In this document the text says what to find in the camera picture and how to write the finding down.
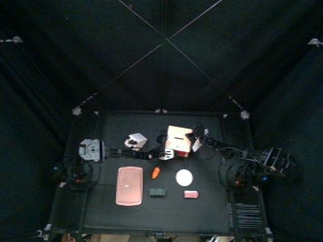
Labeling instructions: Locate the orange toy carrot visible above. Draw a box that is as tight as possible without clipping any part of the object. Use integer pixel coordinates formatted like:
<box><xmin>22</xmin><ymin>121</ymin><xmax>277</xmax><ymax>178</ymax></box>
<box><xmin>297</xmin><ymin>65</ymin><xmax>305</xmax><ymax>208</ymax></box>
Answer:
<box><xmin>150</xmin><ymin>166</ymin><xmax>163</xmax><ymax>181</ymax></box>

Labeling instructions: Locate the white cube toy box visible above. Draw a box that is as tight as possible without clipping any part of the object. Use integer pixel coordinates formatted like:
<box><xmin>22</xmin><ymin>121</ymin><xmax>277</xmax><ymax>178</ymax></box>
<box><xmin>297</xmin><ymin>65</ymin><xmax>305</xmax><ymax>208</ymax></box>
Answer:
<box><xmin>124</xmin><ymin>132</ymin><xmax>150</xmax><ymax>152</ymax></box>

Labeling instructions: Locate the white oval plate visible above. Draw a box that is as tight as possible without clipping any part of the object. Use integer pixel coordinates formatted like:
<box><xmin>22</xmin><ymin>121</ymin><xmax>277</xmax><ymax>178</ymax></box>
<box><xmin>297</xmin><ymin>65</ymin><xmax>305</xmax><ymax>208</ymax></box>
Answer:
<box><xmin>174</xmin><ymin>168</ymin><xmax>195</xmax><ymax>187</ymax></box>

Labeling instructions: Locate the dark green block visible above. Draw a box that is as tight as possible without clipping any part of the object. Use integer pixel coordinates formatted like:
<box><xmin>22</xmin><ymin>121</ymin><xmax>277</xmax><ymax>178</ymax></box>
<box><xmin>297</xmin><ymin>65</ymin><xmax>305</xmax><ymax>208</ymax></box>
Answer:
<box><xmin>150</xmin><ymin>187</ymin><xmax>168</xmax><ymax>198</ymax></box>

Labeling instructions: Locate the pink rectangular tray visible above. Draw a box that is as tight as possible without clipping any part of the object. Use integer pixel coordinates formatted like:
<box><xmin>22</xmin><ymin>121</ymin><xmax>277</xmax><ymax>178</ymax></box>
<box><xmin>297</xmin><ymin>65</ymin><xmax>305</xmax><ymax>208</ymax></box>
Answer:
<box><xmin>115</xmin><ymin>165</ymin><xmax>146</xmax><ymax>207</ymax></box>

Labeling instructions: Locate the small pink red box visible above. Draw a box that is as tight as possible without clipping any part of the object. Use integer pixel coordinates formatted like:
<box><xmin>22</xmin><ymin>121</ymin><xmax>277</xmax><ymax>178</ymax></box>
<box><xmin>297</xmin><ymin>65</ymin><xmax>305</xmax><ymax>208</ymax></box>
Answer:
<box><xmin>183</xmin><ymin>189</ymin><xmax>199</xmax><ymax>199</ymax></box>

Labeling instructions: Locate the white printed label sheet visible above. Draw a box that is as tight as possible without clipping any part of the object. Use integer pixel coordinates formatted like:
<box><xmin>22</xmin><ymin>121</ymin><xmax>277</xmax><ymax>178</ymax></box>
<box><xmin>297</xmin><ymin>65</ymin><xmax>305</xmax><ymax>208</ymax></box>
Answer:
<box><xmin>235</xmin><ymin>201</ymin><xmax>263</xmax><ymax>231</ymax></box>

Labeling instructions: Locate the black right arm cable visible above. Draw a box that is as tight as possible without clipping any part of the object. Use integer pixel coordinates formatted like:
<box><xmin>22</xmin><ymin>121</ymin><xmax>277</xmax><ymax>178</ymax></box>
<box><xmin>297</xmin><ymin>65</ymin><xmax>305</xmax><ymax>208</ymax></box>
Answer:
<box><xmin>219</xmin><ymin>154</ymin><xmax>257</xmax><ymax>191</ymax></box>

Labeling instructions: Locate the thin white crossing string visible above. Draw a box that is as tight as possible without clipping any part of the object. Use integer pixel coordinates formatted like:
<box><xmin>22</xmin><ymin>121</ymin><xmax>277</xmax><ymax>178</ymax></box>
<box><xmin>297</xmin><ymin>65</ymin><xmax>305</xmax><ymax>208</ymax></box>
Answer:
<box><xmin>118</xmin><ymin>0</ymin><xmax>244</xmax><ymax>112</ymax></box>
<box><xmin>78</xmin><ymin>0</ymin><xmax>224</xmax><ymax>108</ymax></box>

